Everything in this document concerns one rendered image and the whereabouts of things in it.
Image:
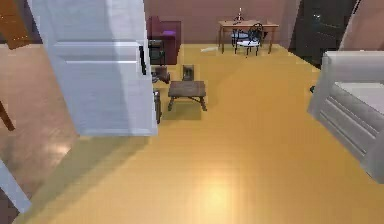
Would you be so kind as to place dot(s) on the dark wooden stool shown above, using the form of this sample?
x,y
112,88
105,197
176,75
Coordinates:
x,y
186,89

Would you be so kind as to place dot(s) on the dark purple cabinet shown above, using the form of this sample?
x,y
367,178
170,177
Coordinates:
x,y
165,36

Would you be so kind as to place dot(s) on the white room door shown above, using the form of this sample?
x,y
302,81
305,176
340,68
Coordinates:
x,y
100,83

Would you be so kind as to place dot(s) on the light wooden table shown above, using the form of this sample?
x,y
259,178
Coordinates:
x,y
248,25

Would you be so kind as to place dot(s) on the red candle holder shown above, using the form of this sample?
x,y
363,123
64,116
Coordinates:
x,y
238,16

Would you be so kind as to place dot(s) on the dark doorway door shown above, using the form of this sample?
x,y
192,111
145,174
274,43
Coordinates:
x,y
320,26

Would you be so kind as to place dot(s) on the brown wooden furniture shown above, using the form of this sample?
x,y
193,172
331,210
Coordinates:
x,y
13,23

